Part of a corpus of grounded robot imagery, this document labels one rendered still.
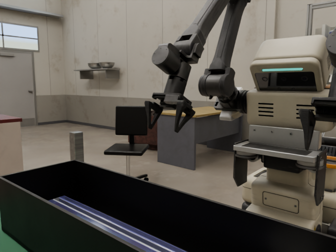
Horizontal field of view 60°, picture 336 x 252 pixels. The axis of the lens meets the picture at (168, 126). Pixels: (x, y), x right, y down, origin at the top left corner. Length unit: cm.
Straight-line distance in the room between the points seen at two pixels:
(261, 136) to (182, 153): 336
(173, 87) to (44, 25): 919
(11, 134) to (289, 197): 256
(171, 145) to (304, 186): 350
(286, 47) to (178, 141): 349
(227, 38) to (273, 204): 60
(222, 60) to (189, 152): 329
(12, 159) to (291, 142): 262
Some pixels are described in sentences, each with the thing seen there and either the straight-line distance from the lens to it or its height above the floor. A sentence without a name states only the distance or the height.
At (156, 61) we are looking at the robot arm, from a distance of 80.
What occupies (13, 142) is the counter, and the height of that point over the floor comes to 69.
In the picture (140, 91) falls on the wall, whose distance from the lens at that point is 717.
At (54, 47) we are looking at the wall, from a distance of 995.
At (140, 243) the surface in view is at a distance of 49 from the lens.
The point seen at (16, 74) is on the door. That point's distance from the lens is 935.
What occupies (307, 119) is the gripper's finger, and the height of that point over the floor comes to 117.
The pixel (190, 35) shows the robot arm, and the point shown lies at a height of 138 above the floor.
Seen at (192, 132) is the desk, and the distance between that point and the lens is 417.
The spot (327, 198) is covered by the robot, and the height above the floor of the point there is 80.
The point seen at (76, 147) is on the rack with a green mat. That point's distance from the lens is 89.
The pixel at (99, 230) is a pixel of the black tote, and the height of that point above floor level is 106.
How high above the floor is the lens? 124
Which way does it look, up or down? 8 degrees down
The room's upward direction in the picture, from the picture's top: straight up
